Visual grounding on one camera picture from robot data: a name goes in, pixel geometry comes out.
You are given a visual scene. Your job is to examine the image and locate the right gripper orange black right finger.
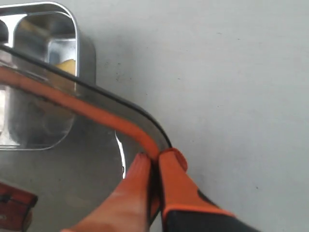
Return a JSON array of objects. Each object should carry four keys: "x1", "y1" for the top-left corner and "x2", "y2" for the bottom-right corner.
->
[{"x1": 158, "y1": 148, "x2": 256, "y2": 232}]

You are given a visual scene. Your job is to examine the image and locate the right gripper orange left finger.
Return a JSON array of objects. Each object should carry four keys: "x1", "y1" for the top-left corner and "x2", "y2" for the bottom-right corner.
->
[{"x1": 62, "y1": 153, "x2": 151, "y2": 232}]

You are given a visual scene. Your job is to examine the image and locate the dark transparent lid orange seal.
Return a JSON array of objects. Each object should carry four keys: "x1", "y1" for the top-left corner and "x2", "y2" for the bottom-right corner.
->
[{"x1": 0, "y1": 45, "x2": 171, "y2": 232}]

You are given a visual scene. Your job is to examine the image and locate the yellow cheese wedge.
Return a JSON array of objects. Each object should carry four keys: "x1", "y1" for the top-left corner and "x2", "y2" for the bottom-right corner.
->
[{"x1": 55, "y1": 59, "x2": 76, "y2": 75}]

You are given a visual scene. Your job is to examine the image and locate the steel lunch box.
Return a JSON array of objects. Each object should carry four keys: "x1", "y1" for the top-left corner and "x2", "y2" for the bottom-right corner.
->
[{"x1": 0, "y1": 1, "x2": 97, "y2": 152}]

